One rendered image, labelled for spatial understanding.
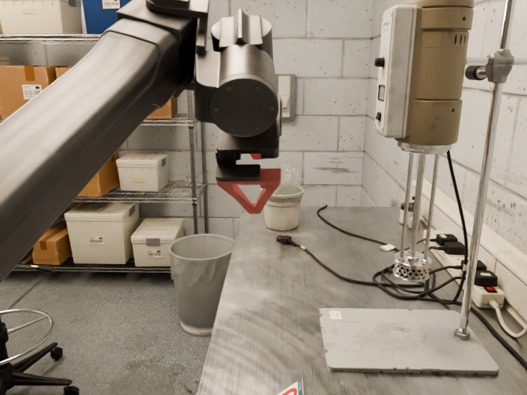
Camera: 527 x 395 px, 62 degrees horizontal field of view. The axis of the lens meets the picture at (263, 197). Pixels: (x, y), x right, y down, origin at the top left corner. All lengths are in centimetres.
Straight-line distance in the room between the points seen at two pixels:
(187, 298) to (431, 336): 143
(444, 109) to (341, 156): 213
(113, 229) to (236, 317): 181
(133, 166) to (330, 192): 124
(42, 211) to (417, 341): 77
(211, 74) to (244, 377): 57
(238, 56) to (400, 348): 66
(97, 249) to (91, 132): 250
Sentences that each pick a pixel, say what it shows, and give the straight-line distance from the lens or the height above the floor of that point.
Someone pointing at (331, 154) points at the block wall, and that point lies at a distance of 285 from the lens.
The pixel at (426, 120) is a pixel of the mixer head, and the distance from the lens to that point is 75.
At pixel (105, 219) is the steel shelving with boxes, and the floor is 42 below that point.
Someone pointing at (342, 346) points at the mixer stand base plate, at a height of 76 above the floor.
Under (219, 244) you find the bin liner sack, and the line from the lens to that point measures 233.
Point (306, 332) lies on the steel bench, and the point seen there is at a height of 75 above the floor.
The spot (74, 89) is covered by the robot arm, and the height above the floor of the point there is 125.
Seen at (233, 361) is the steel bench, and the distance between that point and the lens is 85.
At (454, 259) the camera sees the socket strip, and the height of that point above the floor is 79.
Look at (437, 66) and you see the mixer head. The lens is 75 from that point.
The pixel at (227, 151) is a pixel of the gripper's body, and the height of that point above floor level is 118.
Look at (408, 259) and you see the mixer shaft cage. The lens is 86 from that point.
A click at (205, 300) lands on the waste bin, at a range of 216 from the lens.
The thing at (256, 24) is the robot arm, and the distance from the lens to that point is 44.
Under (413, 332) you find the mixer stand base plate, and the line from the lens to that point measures 95.
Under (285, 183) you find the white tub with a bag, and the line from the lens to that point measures 140.
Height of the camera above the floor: 126
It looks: 16 degrees down
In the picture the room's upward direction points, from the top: straight up
